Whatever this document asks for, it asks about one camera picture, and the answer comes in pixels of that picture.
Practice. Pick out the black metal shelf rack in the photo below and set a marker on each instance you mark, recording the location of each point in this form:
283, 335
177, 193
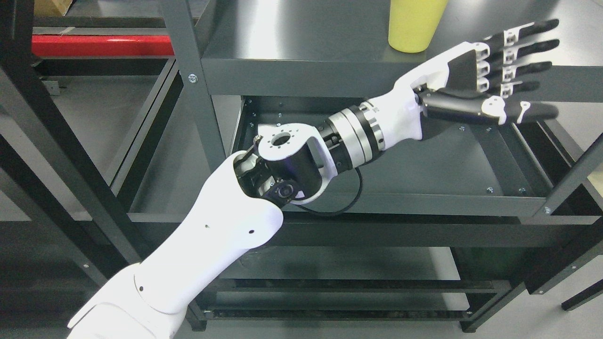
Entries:
83, 133

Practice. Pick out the yellow plastic cup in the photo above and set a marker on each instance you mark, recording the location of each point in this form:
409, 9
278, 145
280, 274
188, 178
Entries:
413, 23

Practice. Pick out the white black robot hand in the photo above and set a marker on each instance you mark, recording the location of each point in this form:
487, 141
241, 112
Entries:
472, 82

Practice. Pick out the grey metal shelf unit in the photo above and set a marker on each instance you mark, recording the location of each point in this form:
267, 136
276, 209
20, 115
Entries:
447, 231

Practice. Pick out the red metal beam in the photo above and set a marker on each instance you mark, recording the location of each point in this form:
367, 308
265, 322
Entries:
102, 46

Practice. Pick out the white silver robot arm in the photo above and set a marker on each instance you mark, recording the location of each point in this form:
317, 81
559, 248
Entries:
238, 208

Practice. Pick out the cardboard box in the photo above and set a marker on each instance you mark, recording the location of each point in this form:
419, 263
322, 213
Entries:
52, 7

